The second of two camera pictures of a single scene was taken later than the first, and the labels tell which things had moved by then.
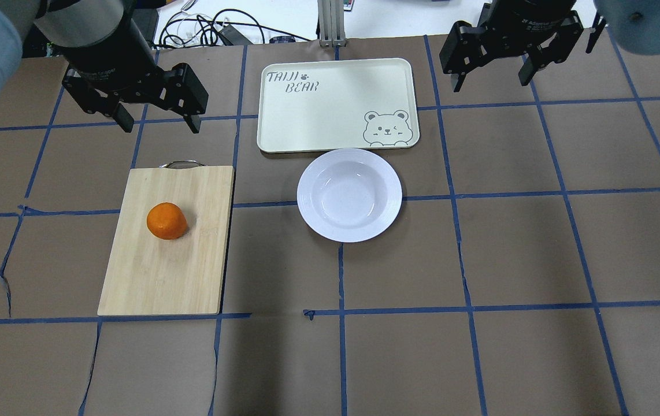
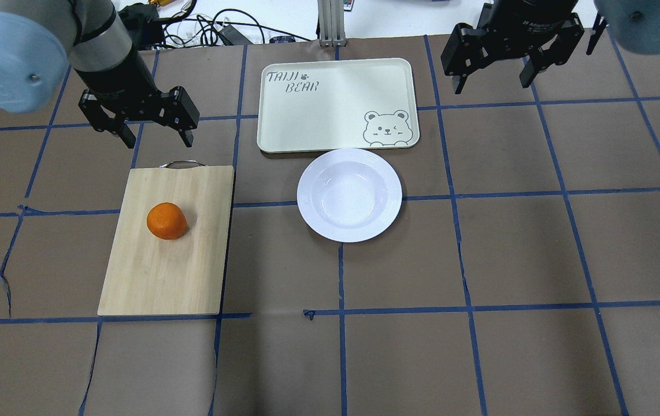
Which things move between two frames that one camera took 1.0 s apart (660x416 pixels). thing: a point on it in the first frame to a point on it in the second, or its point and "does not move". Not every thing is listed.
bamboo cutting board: (148, 276) does not move
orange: (166, 221) does not move
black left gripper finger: (123, 118) to (127, 136)
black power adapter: (233, 37) does not move
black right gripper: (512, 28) does not move
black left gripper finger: (188, 96) to (183, 114)
